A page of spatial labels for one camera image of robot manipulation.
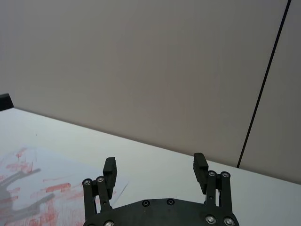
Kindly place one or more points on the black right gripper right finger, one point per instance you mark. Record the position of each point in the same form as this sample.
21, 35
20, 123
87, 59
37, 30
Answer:
200, 171

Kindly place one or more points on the black box corner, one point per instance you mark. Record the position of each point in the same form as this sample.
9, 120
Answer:
5, 101

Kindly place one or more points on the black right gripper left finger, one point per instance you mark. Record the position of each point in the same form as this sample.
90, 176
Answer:
110, 174

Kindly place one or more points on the plain pale wall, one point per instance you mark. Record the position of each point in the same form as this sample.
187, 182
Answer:
145, 66

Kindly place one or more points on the red-stained white sheet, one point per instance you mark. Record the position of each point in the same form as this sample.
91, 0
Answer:
35, 188

